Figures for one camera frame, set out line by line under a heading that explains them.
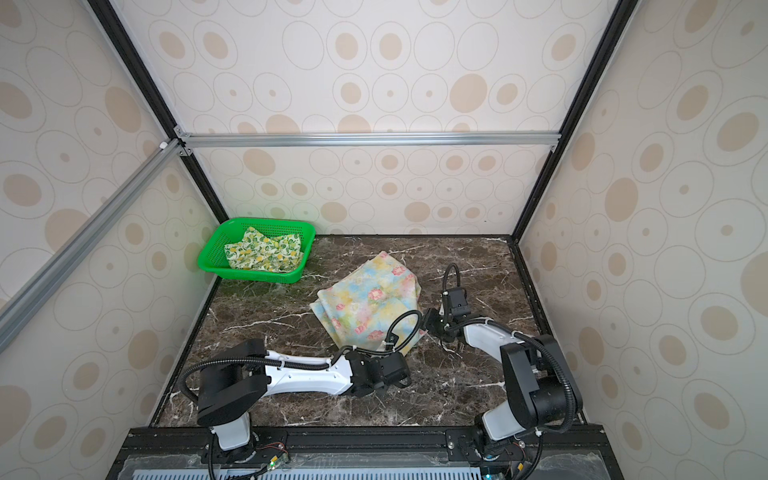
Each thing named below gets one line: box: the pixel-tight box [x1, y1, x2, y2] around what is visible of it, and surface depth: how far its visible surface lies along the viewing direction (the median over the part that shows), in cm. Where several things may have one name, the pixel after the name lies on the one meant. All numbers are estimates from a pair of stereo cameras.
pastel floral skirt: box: [310, 251, 428, 356], surface depth 100 cm
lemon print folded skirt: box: [224, 226, 304, 273], surface depth 115 cm
